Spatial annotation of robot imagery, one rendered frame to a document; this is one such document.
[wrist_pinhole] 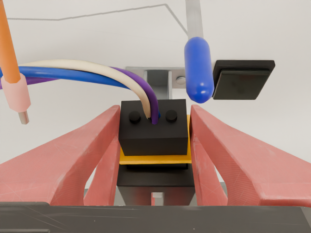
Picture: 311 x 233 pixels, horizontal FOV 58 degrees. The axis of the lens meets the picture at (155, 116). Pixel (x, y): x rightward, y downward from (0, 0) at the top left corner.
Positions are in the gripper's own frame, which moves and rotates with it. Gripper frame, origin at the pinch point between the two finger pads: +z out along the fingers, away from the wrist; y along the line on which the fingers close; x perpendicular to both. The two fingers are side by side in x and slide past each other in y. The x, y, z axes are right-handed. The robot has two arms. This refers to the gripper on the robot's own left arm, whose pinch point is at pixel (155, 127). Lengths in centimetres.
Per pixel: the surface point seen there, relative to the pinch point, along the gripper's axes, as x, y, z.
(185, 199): 6.1, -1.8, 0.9
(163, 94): 3.4, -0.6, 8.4
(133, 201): 6.8, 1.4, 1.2
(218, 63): 0.6, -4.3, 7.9
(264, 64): 0.6, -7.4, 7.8
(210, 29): -2.0, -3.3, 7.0
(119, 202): 115, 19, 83
